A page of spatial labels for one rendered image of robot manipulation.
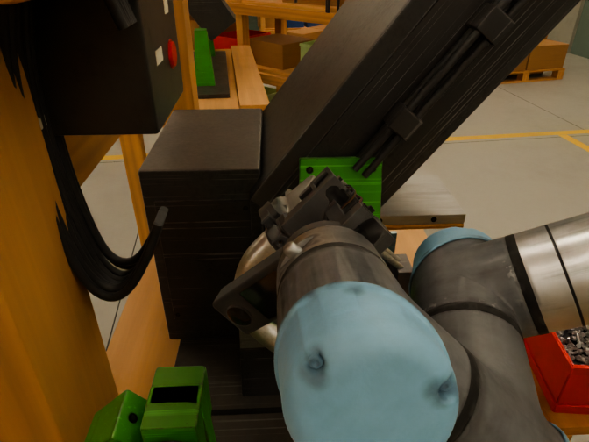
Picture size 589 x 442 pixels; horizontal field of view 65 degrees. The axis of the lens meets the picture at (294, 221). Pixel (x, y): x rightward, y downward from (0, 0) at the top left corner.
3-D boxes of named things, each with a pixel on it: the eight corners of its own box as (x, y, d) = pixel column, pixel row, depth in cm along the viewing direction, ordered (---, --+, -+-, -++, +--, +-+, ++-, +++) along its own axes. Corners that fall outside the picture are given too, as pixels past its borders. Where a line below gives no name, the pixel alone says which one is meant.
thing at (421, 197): (434, 188, 94) (436, 174, 92) (463, 229, 80) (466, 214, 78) (242, 192, 92) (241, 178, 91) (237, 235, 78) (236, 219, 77)
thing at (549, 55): (521, 66, 682) (534, 10, 644) (562, 79, 616) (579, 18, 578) (450, 71, 653) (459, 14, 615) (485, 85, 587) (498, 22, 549)
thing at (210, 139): (269, 246, 111) (264, 107, 94) (269, 338, 85) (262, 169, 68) (192, 248, 110) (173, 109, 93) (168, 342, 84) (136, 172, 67)
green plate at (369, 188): (366, 276, 77) (370, 149, 71) (377, 297, 69) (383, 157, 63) (297, 278, 76) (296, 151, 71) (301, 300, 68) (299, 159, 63)
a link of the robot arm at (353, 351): (383, 535, 20) (232, 424, 18) (344, 382, 30) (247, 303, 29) (521, 417, 19) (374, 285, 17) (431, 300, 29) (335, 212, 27)
